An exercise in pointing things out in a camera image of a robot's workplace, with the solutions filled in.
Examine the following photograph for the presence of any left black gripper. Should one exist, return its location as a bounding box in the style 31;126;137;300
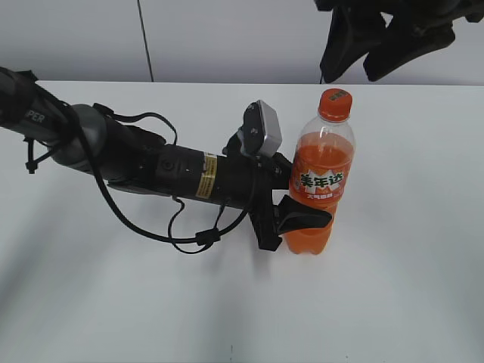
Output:
222;135;333;250

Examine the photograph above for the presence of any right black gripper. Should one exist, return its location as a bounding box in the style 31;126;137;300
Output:
315;0;483;83

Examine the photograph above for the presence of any orange soda plastic bottle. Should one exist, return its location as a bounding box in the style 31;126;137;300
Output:
282;115;358;257

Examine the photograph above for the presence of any orange bottle cap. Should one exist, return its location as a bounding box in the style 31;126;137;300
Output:
318;88;352;123

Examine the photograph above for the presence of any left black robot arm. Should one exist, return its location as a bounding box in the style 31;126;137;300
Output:
1;68;333;251

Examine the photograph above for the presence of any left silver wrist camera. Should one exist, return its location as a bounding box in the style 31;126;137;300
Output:
241;100;282;157

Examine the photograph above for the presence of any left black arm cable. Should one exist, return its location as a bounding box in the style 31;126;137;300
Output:
22;101;250;255

